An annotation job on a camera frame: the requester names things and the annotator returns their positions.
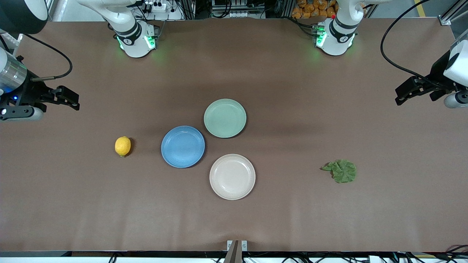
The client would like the yellow lemon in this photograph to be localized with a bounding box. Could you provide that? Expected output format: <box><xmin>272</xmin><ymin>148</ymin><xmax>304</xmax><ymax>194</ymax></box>
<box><xmin>115</xmin><ymin>136</ymin><xmax>131</xmax><ymax>157</ymax></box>

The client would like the green lettuce leaf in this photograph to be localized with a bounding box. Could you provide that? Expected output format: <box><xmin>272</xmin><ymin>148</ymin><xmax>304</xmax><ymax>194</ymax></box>
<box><xmin>321</xmin><ymin>159</ymin><xmax>357</xmax><ymax>184</ymax></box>

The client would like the orange packaged goods pile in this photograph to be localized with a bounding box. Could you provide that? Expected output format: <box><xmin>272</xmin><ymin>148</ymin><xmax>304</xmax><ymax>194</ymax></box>
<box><xmin>291</xmin><ymin>0</ymin><xmax>337</xmax><ymax>19</ymax></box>

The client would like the blue round plate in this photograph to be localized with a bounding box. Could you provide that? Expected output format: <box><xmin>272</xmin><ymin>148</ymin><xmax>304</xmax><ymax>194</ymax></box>
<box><xmin>161</xmin><ymin>126</ymin><xmax>206</xmax><ymax>169</ymax></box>

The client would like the white power strip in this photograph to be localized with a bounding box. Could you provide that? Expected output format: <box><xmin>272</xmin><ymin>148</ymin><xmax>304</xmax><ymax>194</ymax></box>
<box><xmin>144</xmin><ymin>0</ymin><xmax>167</xmax><ymax>12</ymax></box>

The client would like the mint green round plate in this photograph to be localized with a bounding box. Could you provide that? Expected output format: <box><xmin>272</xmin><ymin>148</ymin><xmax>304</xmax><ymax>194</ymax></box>
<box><xmin>204</xmin><ymin>99</ymin><xmax>247</xmax><ymax>139</ymax></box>

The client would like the beige round plate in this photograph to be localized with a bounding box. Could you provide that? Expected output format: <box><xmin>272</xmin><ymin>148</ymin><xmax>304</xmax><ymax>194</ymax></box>
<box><xmin>209</xmin><ymin>154</ymin><xmax>256</xmax><ymax>201</ymax></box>

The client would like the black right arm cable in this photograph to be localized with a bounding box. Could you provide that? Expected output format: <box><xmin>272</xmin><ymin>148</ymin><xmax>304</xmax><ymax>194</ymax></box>
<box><xmin>23</xmin><ymin>33</ymin><xmax>73</xmax><ymax>81</ymax></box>

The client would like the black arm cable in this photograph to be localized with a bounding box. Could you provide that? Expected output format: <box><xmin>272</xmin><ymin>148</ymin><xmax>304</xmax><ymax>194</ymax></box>
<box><xmin>23</xmin><ymin>33</ymin><xmax>73</xmax><ymax>81</ymax></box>
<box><xmin>380</xmin><ymin>0</ymin><xmax>445</xmax><ymax>89</ymax></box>

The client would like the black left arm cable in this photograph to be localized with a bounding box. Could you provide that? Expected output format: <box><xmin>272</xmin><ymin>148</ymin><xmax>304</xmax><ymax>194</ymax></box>
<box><xmin>380</xmin><ymin>0</ymin><xmax>445</xmax><ymax>89</ymax></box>

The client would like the aluminium frame profile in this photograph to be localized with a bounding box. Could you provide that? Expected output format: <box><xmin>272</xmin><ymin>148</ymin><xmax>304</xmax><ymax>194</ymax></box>
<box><xmin>439</xmin><ymin>0</ymin><xmax>468</xmax><ymax>27</ymax></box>

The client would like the black base cable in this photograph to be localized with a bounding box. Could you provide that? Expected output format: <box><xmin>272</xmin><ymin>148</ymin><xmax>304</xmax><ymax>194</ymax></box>
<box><xmin>292</xmin><ymin>16</ymin><xmax>317</xmax><ymax>36</ymax></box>

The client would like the metal table edge bracket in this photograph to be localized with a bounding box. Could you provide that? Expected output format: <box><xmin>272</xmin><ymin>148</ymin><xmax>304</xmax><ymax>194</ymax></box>
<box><xmin>224</xmin><ymin>240</ymin><xmax>248</xmax><ymax>263</ymax></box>

